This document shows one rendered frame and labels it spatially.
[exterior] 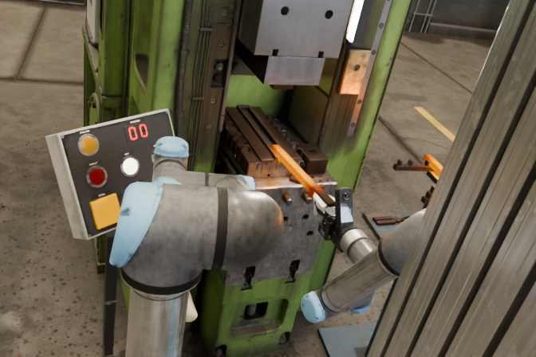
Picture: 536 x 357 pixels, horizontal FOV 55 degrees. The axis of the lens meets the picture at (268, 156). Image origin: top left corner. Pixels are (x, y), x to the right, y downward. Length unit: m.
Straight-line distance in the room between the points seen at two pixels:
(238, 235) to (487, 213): 0.36
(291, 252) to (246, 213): 1.33
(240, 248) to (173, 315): 0.15
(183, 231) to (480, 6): 9.01
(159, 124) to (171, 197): 0.83
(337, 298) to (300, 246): 0.77
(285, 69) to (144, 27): 0.62
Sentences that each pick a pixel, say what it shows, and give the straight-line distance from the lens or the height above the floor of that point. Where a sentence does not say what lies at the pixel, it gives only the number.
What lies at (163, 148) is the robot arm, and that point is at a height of 1.28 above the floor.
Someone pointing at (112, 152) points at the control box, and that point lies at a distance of 1.42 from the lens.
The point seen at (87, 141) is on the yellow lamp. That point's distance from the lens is 1.39.
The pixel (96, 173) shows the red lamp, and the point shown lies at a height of 1.10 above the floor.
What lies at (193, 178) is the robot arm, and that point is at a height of 1.27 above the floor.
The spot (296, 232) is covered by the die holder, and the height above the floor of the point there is 0.70.
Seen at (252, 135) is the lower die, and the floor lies 0.99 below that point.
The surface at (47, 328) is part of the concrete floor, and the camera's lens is 2.49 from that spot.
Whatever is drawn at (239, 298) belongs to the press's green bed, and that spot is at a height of 0.39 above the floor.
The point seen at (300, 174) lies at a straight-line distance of 1.65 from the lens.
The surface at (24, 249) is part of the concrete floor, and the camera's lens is 2.88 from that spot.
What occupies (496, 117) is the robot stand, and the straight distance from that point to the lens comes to 0.43.
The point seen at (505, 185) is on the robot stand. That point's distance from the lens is 0.40.
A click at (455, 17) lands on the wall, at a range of 9.31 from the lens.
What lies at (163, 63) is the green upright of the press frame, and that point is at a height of 1.28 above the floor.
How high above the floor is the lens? 1.85
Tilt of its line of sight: 29 degrees down
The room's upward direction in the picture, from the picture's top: 12 degrees clockwise
